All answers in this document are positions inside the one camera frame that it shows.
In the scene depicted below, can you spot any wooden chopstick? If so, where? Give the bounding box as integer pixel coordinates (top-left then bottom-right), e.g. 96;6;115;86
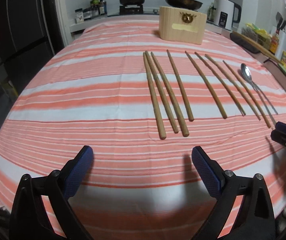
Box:
204;54;262;121
143;53;166;140
151;52;190;137
145;51;179;133
185;51;227;119
194;51;247;117
166;49;194;122
222;60;272;129

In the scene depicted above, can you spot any steel spoon lower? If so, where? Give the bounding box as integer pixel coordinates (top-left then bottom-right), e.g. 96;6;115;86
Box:
251;81;279;115

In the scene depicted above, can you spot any steel spoon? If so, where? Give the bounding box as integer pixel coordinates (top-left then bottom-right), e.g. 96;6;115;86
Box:
241;63;276;125
251;81;279;115

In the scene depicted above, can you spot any steel spoon upper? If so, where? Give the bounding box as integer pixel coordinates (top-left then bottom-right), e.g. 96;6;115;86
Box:
241;63;276;125

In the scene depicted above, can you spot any brown sauce bottle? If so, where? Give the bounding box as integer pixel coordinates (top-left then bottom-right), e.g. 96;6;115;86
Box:
269;28;280;55

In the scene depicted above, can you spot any wooden cutting board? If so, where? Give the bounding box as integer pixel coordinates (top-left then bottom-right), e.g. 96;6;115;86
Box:
232;31;282;64

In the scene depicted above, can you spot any white electric kettle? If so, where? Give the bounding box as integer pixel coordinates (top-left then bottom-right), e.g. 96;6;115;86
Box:
214;0;242;30

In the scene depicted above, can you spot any pink striped tablecloth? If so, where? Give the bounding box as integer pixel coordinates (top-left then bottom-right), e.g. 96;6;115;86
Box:
0;17;286;239

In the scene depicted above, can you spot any cream utensil holder box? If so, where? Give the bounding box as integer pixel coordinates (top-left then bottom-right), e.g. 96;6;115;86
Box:
159;7;207;45

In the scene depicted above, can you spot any black wok with lid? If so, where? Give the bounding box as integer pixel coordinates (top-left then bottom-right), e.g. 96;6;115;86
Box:
165;0;203;11

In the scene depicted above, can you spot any black refrigerator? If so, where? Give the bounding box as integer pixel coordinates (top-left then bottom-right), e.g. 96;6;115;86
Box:
0;0;64;93

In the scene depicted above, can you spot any black gas stove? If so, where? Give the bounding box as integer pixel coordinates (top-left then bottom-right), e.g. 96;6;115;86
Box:
107;5;159;17

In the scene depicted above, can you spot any white spice jar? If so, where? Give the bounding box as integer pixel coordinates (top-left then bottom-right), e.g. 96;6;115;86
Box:
75;8;84;23

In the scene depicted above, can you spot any sauce bottles group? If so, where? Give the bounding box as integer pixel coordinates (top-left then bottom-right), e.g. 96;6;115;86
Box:
90;0;107;17

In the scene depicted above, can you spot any wire basket with packets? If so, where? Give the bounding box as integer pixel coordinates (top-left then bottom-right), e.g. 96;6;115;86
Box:
241;23;272;50

